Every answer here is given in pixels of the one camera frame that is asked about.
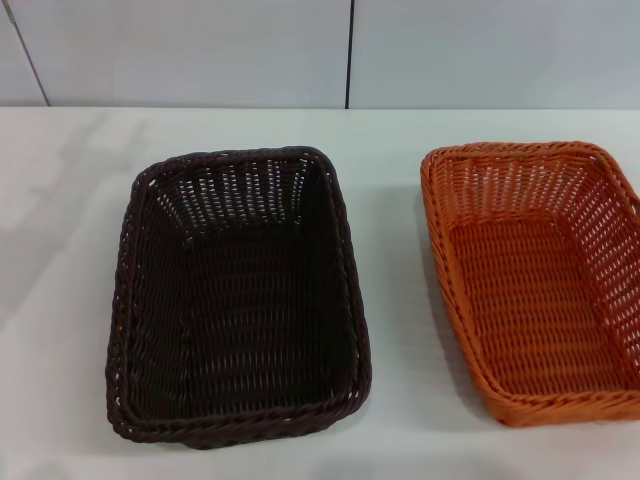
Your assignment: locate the dark brown woven basket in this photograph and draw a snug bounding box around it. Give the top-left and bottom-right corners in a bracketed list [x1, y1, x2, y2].
[104, 144, 374, 451]

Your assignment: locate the orange woven basket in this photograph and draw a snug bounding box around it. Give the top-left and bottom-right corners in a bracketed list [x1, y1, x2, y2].
[419, 141, 640, 430]

